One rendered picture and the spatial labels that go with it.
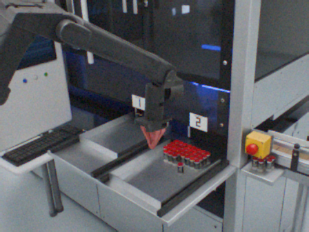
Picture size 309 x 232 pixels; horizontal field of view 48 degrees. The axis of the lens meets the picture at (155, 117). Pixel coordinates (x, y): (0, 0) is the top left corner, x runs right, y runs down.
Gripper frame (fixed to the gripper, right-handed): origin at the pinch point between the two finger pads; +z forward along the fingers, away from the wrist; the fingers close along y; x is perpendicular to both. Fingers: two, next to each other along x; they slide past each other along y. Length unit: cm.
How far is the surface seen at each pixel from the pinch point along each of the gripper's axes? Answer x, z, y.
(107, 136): 49, 18, 23
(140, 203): 3.1, 21.5, -0.9
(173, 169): 7.6, 18.1, 21.1
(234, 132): -8.3, 1.8, 35.8
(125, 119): 55, 15, 39
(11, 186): 181, 104, 32
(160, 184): 5.1, 19.5, 11.1
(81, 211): 112, 102, 51
